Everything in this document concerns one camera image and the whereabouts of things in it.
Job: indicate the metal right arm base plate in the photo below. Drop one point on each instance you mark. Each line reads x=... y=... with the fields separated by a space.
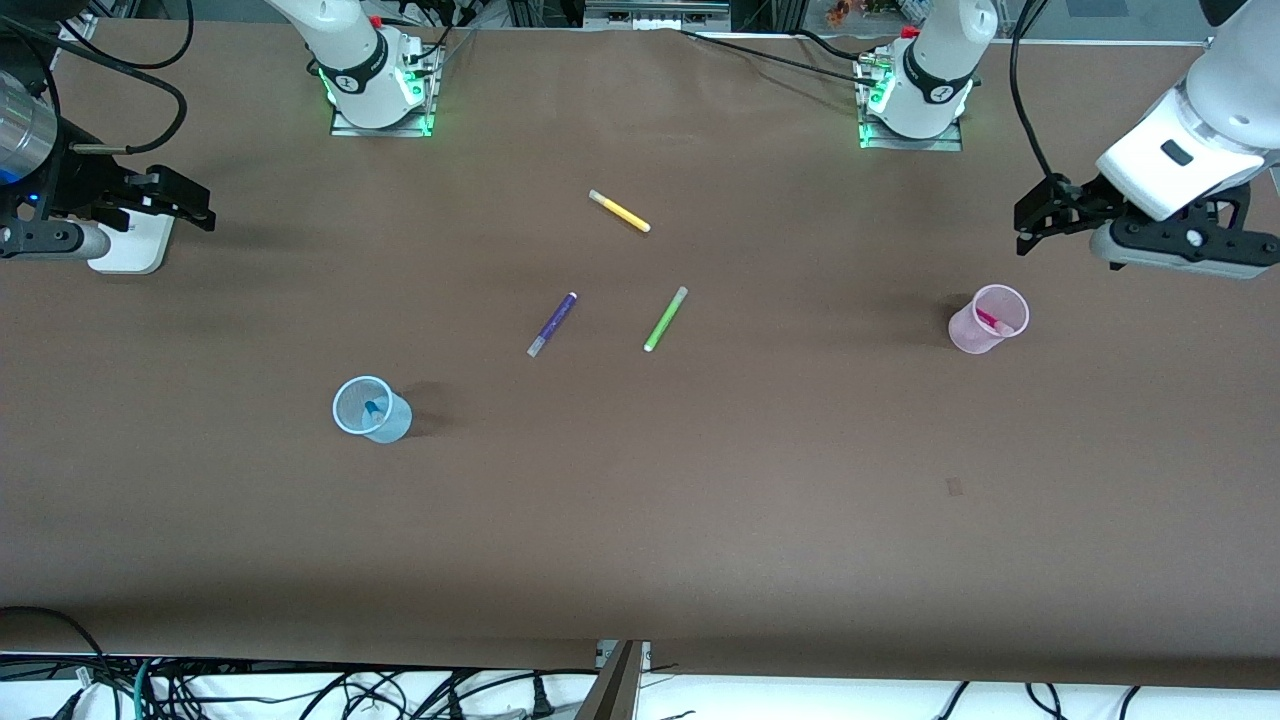
x=400 y=130

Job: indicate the orange object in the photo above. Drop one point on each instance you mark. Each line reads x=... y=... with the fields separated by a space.
x=838 y=12

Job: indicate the yellow marker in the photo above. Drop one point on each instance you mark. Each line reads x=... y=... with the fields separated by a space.
x=622 y=212

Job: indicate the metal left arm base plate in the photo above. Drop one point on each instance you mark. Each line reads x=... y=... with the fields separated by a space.
x=900 y=144

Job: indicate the green marker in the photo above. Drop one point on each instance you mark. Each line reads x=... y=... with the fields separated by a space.
x=665 y=319

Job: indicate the white lamp stand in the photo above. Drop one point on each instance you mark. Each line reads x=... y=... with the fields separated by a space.
x=135 y=250

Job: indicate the grey metal box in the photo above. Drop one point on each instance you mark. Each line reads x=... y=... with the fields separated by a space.
x=655 y=15

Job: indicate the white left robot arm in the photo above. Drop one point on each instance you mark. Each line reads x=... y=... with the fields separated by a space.
x=935 y=70

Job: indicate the brown table cover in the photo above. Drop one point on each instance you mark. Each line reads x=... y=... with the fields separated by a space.
x=700 y=520

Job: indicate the pink marker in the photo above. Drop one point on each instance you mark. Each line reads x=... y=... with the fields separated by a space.
x=992 y=321

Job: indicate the pink plastic cup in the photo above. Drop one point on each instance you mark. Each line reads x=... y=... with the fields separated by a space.
x=965 y=338

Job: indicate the aluminium table profile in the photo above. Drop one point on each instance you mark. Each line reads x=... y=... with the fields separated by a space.
x=612 y=690

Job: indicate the blue marker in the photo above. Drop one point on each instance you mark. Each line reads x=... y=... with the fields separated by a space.
x=372 y=408

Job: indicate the aluminium frame rail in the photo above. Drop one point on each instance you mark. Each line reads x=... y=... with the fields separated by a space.
x=85 y=28

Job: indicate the purple marker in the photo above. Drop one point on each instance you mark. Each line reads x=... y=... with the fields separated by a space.
x=552 y=323

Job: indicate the blue plastic cup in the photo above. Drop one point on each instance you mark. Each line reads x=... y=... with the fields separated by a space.
x=395 y=428

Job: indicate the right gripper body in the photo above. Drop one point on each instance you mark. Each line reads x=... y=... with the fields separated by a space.
x=88 y=180

